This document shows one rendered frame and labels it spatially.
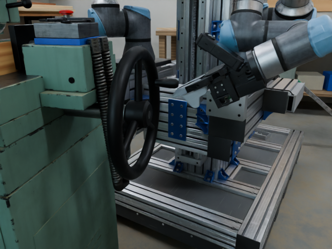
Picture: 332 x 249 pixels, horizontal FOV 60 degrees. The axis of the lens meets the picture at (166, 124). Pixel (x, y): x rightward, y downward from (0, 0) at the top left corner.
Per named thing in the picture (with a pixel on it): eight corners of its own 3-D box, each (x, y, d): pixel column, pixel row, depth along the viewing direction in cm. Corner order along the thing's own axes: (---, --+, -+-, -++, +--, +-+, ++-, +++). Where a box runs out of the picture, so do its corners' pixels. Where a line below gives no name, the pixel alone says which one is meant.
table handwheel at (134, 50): (142, 207, 63) (111, 109, 43) (61, 194, 68) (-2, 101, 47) (169, 117, 83) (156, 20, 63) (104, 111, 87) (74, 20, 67)
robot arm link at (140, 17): (155, 38, 127) (155, 5, 122) (126, 39, 122) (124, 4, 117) (145, 36, 137) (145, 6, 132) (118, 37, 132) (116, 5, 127)
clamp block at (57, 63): (86, 93, 56) (81, 46, 53) (26, 89, 59) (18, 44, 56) (115, 78, 70) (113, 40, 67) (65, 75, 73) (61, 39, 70)
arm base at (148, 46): (135, 57, 143) (134, 36, 139) (161, 59, 136) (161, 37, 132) (115, 61, 131) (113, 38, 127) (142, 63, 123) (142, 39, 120)
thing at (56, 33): (80, 45, 55) (77, 14, 53) (29, 44, 57) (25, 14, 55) (108, 40, 67) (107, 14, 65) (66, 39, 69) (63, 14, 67)
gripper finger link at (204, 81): (186, 95, 66) (221, 79, 62) (183, 89, 66) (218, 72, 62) (190, 89, 70) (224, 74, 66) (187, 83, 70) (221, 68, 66)
